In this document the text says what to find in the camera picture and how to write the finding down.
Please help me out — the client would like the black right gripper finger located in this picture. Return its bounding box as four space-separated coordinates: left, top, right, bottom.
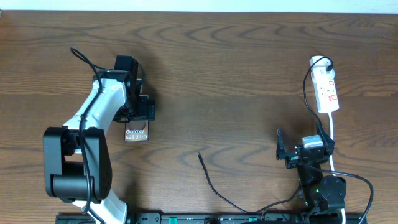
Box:
316 123 335 156
276 129 286 160

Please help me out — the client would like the grey Galaxy smartphone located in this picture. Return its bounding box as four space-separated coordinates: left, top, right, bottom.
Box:
124 120 149 142

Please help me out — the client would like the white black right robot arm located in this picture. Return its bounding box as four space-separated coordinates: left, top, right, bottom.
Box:
276 124 346 220

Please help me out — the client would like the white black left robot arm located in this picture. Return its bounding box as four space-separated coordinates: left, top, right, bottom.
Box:
43 70 155 223

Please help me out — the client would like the white power strip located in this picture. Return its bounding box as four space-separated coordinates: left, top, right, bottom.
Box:
310 55 339 114

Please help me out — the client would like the white power strip cord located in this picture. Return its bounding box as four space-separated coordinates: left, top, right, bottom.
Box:
328 112 347 224

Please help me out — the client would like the black USB charger cable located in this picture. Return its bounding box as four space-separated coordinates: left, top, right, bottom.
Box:
198 55 334 215

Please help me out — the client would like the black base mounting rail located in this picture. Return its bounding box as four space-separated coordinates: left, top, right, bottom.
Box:
55 212 361 224

